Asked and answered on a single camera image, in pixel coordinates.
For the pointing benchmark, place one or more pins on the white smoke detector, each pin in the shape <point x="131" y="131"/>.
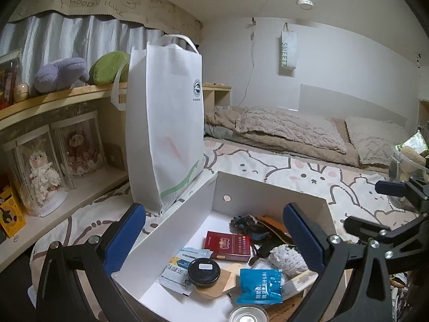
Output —
<point x="305" y="3"/>

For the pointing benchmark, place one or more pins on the green snack packet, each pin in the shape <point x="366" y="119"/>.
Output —
<point x="415" y="142"/>

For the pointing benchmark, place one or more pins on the white hanging paper bag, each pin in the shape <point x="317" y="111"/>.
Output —
<point x="288" y="50"/>

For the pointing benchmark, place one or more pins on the long beige textured pillow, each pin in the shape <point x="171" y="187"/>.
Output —
<point x="288" y="129"/>

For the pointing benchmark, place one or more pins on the white crochet piece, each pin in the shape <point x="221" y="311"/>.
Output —
<point x="288" y="260"/>

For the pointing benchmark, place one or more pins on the white tote bag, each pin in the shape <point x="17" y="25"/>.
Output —
<point x="164" y="124"/>

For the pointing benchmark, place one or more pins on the red cigarette pack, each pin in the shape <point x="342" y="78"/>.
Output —
<point x="228" y="245"/>

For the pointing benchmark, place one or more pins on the beige fluffy toy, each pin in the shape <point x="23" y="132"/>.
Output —
<point x="412" y="157"/>

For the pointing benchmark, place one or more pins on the white headboard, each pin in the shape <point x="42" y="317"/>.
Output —
<point x="352" y="102"/>

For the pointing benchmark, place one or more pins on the black round tin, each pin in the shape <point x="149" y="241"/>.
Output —
<point x="203" y="272"/>

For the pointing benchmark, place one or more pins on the wooden shelf unit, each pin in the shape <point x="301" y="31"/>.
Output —
<point x="83" y="201"/>

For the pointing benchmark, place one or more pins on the white storage box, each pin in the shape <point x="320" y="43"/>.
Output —
<point x="187" y="214"/>

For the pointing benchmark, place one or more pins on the beige card stack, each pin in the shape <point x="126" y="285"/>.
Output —
<point x="300" y="281"/>

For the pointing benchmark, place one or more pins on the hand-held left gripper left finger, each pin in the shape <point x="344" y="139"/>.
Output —
<point x="125" y="238"/>

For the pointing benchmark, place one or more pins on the purple plush toy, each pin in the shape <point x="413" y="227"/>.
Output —
<point x="62" y="73"/>

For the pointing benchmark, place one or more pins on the clear plastic tub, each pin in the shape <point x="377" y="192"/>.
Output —
<point x="398" y="171"/>

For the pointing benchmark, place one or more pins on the bunny doll in clear case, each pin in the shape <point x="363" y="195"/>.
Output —
<point x="40" y="171"/>

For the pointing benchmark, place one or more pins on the bear doll in clear case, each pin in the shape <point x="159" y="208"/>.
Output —
<point x="80" y="151"/>

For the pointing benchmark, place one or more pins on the grey curtain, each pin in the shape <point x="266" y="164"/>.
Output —
<point x="67" y="37"/>

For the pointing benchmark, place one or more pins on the white and blue sachet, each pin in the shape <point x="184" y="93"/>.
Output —
<point x="174" y="273"/>

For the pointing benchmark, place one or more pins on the yellow printed box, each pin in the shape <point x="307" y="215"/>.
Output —
<point x="11" y="214"/>

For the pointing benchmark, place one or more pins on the bear printed bed sheet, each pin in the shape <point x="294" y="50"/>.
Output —
<point x="285" y="171"/>

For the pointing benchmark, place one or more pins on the black hair scrunchie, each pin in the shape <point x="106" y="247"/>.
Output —
<point x="248" y="226"/>

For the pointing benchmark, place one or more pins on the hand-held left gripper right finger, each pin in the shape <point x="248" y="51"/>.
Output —
<point x="301" y="238"/>

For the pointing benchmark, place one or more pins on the green plush toy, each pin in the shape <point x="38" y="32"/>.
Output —
<point x="109" y="68"/>

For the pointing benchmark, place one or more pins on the square beige textured pillow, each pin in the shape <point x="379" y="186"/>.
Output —
<point x="375" y="141"/>

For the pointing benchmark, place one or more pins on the blue foil packet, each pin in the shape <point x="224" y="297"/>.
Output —
<point x="259" y="286"/>

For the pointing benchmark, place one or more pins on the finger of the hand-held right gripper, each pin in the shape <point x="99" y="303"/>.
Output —
<point x="402" y="245"/>
<point x="415" y="193"/>

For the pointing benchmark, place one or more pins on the clear jar of crayons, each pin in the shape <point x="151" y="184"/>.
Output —
<point x="8" y="80"/>

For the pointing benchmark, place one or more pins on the wooden tag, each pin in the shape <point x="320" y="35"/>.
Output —
<point x="226" y="280"/>

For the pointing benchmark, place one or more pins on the beige duvet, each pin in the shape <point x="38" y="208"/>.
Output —
<point x="221" y="120"/>

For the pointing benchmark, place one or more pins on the small egg-shaped figure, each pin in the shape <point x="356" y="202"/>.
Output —
<point x="21" y="92"/>

